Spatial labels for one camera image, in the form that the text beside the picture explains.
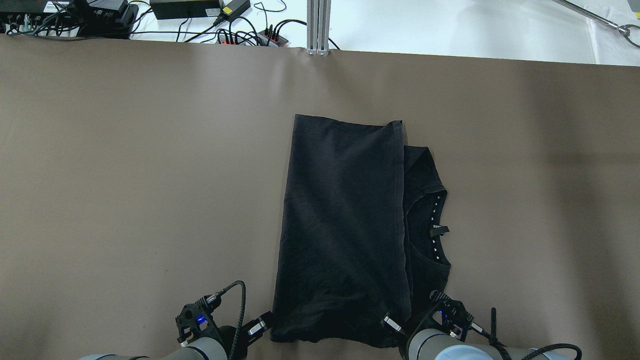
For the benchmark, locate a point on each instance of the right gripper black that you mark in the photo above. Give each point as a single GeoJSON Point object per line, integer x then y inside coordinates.
{"type": "Point", "coordinates": [419, 326]}

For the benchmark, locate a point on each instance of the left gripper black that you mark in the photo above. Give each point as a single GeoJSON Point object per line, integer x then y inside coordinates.
{"type": "Point", "coordinates": [231, 336]}

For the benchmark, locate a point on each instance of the black graphic t-shirt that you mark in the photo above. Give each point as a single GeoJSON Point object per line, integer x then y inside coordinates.
{"type": "Point", "coordinates": [361, 233]}

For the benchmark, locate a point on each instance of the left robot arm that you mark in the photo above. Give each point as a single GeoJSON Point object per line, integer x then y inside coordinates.
{"type": "Point", "coordinates": [207, 348]}

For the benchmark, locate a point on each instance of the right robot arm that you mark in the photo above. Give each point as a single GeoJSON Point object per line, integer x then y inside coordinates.
{"type": "Point", "coordinates": [453, 339]}

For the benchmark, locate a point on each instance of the red black power strip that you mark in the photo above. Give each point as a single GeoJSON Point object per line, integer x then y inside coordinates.
{"type": "Point", "coordinates": [264, 38]}

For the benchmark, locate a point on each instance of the black power adapter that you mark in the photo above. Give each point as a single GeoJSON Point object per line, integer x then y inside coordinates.
{"type": "Point", "coordinates": [185, 9]}

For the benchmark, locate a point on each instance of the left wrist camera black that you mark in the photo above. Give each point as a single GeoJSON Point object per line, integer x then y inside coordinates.
{"type": "Point", "coordinates": [195, 321]}

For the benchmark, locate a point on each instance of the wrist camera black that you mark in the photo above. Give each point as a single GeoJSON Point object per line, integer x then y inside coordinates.
{"type": "Point", "coordinates": [450, 312]}
{"type": "Point", "coordinates": [195, 321]}

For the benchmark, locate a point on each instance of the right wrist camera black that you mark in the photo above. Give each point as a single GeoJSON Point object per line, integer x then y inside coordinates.
{"type": "Point", "coordinates": [450, 312]}

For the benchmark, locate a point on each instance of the aluminium frame post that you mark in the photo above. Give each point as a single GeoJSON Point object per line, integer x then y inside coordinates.
{"type": "Point", "coordinates": [317, 27]}

